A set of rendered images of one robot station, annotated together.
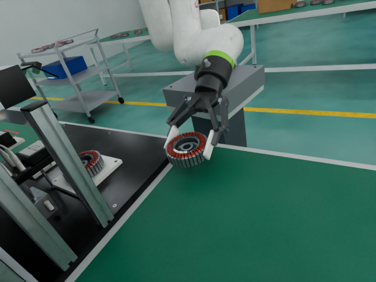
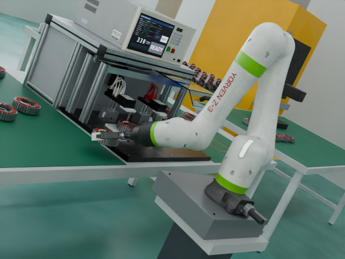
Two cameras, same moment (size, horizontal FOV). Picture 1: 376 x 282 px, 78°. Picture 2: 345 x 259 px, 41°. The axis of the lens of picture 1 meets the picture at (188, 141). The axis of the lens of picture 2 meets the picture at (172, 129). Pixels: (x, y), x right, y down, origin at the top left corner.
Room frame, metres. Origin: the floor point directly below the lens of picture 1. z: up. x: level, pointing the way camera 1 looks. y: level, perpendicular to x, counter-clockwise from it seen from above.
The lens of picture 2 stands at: (0.59, -1.77, 1.39)
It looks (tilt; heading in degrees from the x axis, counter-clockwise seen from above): 14 degrees down; 86
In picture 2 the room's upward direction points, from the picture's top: 24 degrees clockwise
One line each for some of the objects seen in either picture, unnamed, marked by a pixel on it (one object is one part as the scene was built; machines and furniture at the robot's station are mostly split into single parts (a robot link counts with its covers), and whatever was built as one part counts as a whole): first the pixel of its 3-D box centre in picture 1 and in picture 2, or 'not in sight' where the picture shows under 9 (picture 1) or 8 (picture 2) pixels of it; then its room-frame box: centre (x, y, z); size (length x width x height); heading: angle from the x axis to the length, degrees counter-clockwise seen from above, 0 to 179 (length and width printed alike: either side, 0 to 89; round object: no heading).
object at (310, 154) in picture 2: not in sight; (274, 171); (1.95, 2.40, 0.37); 1.85 x 1.10 x 0.75; 52
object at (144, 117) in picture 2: not in sight; (141, 117); (0.60, 0.59, 0.80); 0.08 x 0.05 x 0.06; 52
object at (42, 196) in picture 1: (36, 204); (108, 114); (0.45, 0.40, 0.80); 0.08 x 0.05 x 0.06; 52
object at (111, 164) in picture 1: (86, 172); (126, 132); (0.57, 0.31, 0.78); 0.15 x 0.15 x 0.01; 52
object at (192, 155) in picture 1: (187, 148); (105, 137); (0.50, 0.01, 0.81); 0.11 x 0.11 x 0.04
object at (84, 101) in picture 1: (73, 77); not in sight; (3.29, 1.28, 0.51); 1.01 x 0.60 x 1.01; 52
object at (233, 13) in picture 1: (235, 12); not in sight; (6.69, -2.03, 0.43); 0.42 x 0.28 x 0.30; 140
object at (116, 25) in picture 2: not in sight; (135, 25); (0.40, 0.61, 1.22); 0.44 x 0.39 x 0.20; 52
